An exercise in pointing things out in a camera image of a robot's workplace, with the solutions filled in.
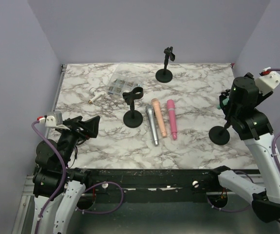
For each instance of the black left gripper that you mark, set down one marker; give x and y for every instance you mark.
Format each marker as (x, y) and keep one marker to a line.
(90, 126)

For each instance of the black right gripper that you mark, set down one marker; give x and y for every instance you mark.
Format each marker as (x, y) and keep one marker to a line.
(261, 98)

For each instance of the black shock mount stand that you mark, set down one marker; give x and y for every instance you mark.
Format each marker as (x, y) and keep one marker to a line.
(76, 153)
(219, 135)

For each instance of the teal microphone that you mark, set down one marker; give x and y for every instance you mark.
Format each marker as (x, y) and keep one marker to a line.
(223, 103)

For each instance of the black desk mic stand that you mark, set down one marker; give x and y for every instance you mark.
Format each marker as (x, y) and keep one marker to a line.
(164, 75)
(133, 118)

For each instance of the silver condenser microphone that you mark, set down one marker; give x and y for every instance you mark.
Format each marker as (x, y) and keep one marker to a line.
(150, 115)

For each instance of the beige microphone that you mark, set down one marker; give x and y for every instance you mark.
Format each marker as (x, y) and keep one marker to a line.
(157, 109)

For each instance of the pink microphone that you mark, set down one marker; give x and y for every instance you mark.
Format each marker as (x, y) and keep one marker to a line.
(172, 118)

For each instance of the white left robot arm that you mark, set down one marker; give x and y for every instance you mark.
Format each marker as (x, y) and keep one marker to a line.
(57, 189)

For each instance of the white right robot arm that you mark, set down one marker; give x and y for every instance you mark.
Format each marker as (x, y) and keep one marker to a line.
(239, 105)

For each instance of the small white cylinder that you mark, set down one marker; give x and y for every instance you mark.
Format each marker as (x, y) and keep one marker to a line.
(96, 95)

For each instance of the clear plastic parts box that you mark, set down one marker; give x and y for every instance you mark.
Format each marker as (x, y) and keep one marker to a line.
(125, 78)

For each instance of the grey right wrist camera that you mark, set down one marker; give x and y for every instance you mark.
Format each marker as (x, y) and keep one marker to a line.
(268, 81)

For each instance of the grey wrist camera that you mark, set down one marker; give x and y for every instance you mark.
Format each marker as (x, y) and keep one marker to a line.
(268, 81)
(53, 119)

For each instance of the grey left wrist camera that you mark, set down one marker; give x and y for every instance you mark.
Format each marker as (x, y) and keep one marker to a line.
(53, 119)

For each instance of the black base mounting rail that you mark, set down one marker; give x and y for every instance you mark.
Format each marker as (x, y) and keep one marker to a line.
(147, 186)

